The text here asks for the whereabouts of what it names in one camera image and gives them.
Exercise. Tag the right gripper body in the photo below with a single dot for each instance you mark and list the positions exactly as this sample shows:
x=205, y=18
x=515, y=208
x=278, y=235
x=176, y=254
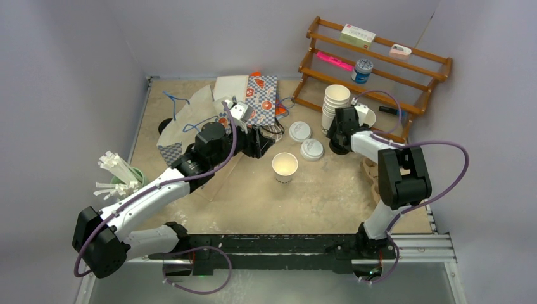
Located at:
x=334, y=128

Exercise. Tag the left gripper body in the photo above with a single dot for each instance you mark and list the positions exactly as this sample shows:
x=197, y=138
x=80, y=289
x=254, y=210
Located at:
x=244, y=144

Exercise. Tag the single white paper cup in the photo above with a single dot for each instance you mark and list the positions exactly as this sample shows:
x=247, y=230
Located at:
x=284, y=166

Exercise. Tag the checkered paper bag blue handles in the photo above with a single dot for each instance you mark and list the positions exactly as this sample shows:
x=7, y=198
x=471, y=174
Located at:
x=184, y=175

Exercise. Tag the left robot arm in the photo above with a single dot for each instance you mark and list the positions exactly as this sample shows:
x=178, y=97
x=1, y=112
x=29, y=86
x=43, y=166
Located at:
x=106, y=239

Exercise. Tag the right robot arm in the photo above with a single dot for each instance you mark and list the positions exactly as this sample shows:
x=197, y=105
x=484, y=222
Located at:
x=403, y=178

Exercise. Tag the dark paper cup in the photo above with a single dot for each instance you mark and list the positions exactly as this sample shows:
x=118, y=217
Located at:
x=370, y=120

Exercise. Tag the black lids by cups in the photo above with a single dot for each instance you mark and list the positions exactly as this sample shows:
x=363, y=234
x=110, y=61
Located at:
x=337, y=149

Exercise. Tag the stack of white paper cups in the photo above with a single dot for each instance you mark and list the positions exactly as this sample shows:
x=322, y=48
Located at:
x=336, y=96

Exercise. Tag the white cup lid far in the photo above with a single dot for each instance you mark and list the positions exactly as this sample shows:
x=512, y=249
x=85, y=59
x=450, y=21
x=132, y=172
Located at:
x=300, y=131

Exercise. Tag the white cup lid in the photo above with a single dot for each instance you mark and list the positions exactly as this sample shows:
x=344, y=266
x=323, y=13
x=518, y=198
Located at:
x=300, y=131
x=312, y=150

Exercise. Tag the black blue marker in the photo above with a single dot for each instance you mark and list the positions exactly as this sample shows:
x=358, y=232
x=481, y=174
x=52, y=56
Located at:
x=389, y=110

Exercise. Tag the white cup lid near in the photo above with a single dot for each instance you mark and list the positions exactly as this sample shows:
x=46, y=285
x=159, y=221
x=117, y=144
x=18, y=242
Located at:
x=312, y=150

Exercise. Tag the stack of flat paper bags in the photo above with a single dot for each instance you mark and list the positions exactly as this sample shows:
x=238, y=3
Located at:
x=260, y=93

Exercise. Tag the blue white jar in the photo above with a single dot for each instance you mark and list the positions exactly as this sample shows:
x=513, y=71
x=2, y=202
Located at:
x=362, y=70

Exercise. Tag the stack of pulp carriers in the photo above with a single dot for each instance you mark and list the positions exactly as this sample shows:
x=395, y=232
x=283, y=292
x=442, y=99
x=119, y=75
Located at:
x=370, y=169

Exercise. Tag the stack of black lids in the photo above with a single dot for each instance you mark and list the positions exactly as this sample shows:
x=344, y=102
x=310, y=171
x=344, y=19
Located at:
x=163, y=124

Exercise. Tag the pink highlighter pen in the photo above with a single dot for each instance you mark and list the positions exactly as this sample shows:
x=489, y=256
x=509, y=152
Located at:
x=334, y=61

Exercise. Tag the wooden shelf rack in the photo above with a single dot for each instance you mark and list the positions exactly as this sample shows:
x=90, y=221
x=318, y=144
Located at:
x=412, y=81

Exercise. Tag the white green box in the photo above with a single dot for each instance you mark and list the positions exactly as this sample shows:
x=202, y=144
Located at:
x=357, y=36

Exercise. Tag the white pink small device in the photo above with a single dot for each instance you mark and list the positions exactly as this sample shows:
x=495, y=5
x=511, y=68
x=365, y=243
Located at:
x=400, y=52

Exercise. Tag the wrapped white straws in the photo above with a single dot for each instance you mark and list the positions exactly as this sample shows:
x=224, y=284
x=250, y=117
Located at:
x=116, y=166

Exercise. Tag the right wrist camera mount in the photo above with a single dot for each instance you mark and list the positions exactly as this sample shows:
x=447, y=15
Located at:
x=361, y=110

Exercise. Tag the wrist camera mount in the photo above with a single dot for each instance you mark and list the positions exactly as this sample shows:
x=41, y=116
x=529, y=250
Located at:
x=240, y=113
x=361, y=110

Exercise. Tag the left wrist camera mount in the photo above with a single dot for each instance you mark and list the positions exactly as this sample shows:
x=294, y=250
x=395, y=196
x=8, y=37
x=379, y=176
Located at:
x=240, y=113

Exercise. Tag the black aluminium base frame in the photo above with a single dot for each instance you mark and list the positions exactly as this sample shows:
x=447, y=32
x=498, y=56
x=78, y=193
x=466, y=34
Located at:
x=205, y=254

